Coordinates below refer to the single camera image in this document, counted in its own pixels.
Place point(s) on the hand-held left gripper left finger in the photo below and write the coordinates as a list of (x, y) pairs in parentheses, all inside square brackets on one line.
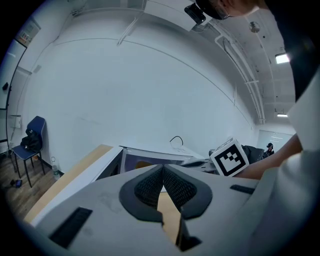
[(107, 225)]

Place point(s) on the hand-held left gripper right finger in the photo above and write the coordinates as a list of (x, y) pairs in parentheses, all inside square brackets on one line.
[(215, 207)]

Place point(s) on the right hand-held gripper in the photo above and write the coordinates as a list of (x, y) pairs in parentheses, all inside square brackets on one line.
[(228, 160)]

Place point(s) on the person's right forearm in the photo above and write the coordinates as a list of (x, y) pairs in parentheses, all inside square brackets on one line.
[(272, 157)]

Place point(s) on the black jacket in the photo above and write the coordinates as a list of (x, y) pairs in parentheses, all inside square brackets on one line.
[(253, 154)]

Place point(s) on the rectangular ceiling light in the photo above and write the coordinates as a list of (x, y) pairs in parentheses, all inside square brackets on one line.
[(282, 58), (282, 115)]

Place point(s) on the clear water bottle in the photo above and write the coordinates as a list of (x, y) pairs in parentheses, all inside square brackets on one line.
[(55, 170)]

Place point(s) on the white ceiling pipes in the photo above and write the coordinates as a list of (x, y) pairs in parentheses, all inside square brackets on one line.
[(250, 82)]

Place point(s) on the small dark floor device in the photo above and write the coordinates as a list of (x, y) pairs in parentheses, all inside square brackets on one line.
[(17, 183)]

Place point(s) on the blue chair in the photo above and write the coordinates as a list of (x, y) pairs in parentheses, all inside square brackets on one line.
[(35, 140)]

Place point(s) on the black bag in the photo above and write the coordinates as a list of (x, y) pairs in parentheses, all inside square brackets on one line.
[(31, 142)]

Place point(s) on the round ceiling detector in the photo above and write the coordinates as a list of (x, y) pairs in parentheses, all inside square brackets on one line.
[(254, 26)]

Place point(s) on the person's head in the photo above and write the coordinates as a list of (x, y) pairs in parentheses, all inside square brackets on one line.
[(232, 7)]

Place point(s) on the white wall box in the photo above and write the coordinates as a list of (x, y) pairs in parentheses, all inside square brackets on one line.
[(15, 121)]

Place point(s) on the black head-worn camera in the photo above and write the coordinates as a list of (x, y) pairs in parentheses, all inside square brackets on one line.
[(195, 13)]

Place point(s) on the wall notice panel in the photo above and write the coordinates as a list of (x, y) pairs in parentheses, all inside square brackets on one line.
[(27, 33)]

